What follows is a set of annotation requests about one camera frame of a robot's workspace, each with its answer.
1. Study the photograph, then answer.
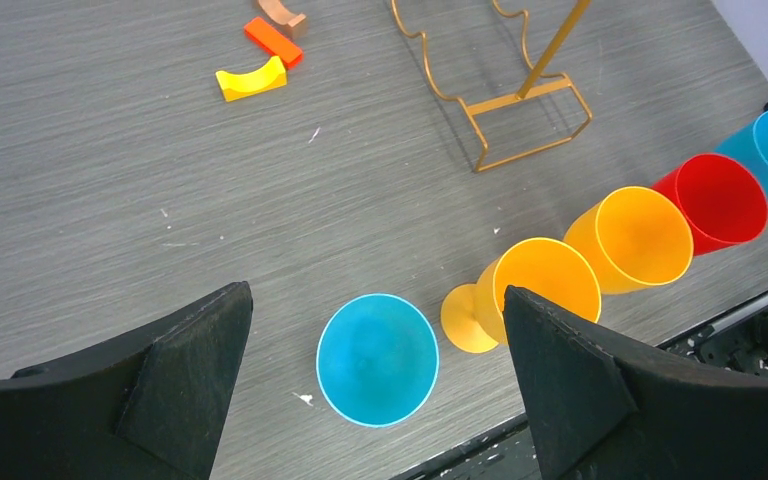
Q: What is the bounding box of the brown arch block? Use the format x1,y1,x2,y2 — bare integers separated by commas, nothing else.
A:
253,0,308,40

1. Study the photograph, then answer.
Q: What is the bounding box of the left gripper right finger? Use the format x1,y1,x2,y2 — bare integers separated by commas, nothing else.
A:
503,286,768,479

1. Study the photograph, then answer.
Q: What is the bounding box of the yellow wine glass front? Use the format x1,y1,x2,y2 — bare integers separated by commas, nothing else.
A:
563,186,694,295

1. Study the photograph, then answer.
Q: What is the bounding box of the yellow wine glass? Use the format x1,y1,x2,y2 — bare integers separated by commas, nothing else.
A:
563,186,694,295
440,237,602,354

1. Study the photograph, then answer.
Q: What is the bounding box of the gold wine glass rack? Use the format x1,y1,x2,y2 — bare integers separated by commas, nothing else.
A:
389,0,594,174

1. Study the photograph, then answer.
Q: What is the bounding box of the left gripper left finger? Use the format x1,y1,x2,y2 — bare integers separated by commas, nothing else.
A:
0,281,253,479

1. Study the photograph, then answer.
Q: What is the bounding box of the red plastic wine glass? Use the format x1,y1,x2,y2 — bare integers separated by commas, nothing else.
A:
653,153,768,256

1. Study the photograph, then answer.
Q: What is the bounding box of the orange block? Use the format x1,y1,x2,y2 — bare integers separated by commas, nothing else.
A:
243,17,304,69

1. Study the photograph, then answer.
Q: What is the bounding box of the yellow arch block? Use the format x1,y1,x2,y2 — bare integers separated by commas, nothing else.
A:
215,56,287,102

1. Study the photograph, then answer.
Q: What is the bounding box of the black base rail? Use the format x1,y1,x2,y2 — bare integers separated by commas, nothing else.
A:
405,290,768,479

